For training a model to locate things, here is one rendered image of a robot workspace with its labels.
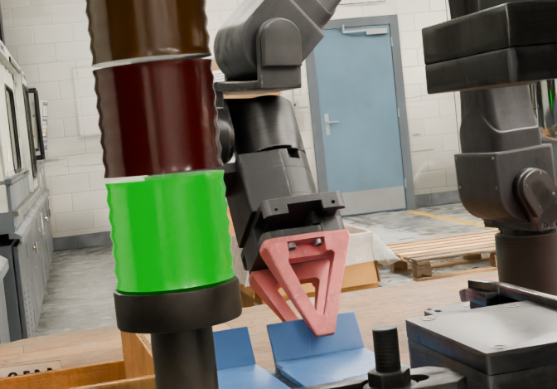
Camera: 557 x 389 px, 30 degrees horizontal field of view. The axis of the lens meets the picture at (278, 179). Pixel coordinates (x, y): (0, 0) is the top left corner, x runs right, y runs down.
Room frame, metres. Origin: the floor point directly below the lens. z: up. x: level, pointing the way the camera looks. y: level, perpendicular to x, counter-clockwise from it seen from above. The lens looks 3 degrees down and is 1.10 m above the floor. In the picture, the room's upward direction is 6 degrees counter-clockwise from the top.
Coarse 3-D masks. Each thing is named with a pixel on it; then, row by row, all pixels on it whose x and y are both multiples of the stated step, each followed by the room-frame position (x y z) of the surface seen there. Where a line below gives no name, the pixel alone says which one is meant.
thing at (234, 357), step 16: (224, 336) 0.76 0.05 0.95; (240, 336) 0.77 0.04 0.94; (224, 352) 0.76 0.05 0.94; (240, 352) 0.76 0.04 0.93; (224, 368) 0.75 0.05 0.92; (240, 368) 0.75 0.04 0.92; (256, 368) 0.74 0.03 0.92; (224, 384) 0.70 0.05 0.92; (240, 384) 0.70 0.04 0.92; (256, 384) 0.70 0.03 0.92; (272, 384) 0.69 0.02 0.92
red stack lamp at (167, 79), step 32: (128, 64) 0.31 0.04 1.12; (160, 64) 0.31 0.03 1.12; (192, 64) 0.32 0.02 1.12; (96, 96) 0.33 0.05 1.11; (128, 96) 0.31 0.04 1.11; (160, 96) 0.31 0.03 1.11; (192, 96) 0.31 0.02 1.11; (128, 128) 0.31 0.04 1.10; (160, 128) 0.31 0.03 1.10; (192, 128) 0.31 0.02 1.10; (128, 160) 0.31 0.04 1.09; (160, 160) 0.31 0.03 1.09; (192, 160) 0.31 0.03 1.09
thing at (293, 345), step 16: (352, 320) 0.78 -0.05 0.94; (272, 336) 0.77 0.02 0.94; (288, 336) 0.77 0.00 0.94; (304, 336) 0.77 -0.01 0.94; (336, 336) 0.77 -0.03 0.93; (352, 336) 0.78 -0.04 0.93; (272, 352) 0.76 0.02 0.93; (288, 352) 0.76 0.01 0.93; (304, 352) 0.76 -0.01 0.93; (320, 352) 0.77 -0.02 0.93; (336, 352) 0.77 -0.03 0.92; (352, 352) 0.76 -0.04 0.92; (368, 352) 0.76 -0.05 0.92; (288, 368) 0.73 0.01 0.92; (304, 368) 0.73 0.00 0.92; (320, 368) 0.72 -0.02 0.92; (336, 368) 0.72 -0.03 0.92; (352, 368) 0.71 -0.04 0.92; (368, 368) 0.71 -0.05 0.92
